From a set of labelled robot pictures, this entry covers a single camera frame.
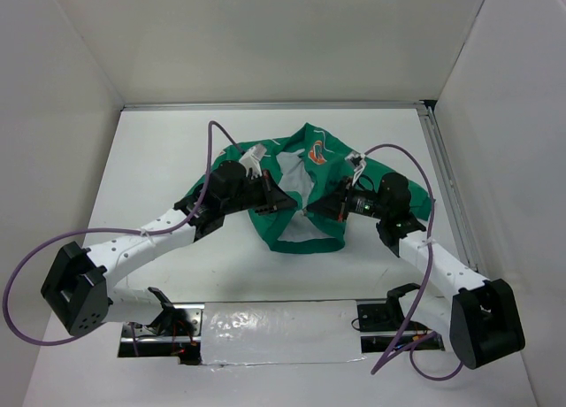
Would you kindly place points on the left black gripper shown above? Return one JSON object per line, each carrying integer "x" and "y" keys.
{"x": 272, "y": 195}

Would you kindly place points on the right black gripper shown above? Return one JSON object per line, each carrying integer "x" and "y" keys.
{"x": 334, "y": 205}

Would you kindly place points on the green zip jacket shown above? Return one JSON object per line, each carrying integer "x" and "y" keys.
{"x": 308, "y": 165}

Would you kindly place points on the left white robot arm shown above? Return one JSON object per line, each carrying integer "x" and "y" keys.
{"x": 81, "y": 285}

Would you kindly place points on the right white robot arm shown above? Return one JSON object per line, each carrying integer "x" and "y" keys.
{"x": 479, "y": 319}

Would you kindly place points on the silver tape sheet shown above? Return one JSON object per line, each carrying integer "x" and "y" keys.
{"x": 280, "y": 333}

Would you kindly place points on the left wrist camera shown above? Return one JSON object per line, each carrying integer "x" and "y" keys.
{"x": 251, "y": 160}

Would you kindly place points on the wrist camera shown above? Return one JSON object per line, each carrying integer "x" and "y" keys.
{"x": 251, "y": 160}
{"x": 357, "y": 162}

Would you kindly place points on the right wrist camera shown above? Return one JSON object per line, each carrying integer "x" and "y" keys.
{"x": 357, "y": 162}

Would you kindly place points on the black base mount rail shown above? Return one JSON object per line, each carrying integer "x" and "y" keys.
{"x": 181, "y": 338}

